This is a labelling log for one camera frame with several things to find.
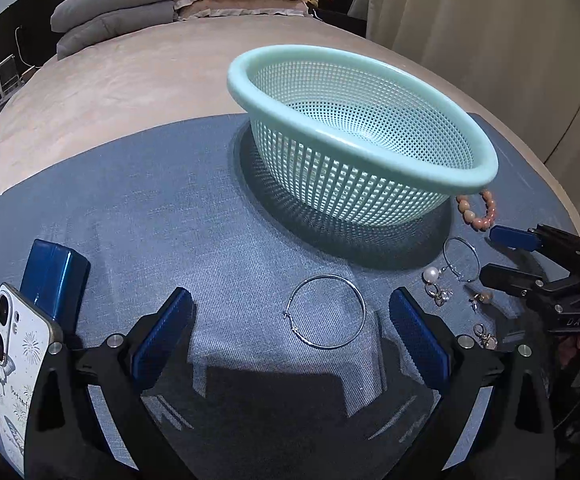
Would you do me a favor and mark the cream curtain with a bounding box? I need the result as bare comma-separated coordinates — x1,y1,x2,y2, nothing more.
350,0,580,160

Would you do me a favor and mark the blue metal box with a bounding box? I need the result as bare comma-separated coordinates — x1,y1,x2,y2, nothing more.
20,238,90,334

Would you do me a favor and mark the orange bead bracelet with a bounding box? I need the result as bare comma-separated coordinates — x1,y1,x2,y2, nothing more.
455,188,500,233

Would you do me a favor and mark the gold clasp pendant earring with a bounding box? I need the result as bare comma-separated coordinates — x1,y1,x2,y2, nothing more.
473,323,498,350

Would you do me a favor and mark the white pearl earring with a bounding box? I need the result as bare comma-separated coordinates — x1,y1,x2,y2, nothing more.
421,266,454,307

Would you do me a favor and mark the mint green plastic basket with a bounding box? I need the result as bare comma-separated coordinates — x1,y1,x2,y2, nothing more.
227,44,498,228

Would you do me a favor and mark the small silver hoop earring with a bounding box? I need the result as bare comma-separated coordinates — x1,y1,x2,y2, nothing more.
442,236,482,284

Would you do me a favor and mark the black headboard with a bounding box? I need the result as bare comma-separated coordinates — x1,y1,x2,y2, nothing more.
0,0,60,74

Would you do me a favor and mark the beige bed cover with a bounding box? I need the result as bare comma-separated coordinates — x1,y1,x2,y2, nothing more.
0,16,580,236

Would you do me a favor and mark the lower grey pillow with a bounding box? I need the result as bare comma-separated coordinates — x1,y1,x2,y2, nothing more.
57,0,175,60

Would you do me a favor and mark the pearl stud earring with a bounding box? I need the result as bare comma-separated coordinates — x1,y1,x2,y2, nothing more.
469,290,494,312

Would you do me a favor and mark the blue grey cloth mat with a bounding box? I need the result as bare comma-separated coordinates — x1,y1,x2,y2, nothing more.
0,115,563,479

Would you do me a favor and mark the white patterned smartphone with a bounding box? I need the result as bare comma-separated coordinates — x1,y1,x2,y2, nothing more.
0,283,63,474

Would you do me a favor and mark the white charging cable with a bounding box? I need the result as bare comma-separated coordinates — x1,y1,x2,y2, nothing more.
13,24,38,68

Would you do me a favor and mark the large silver hoop ring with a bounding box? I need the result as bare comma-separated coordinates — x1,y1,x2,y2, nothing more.
282,273,367,349

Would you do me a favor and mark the white bedside device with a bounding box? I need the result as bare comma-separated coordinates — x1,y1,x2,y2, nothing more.
0,54,37,99

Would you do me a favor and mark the lower pink frilled pillow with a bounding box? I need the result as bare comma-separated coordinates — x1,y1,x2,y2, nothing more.
178,0,308,20

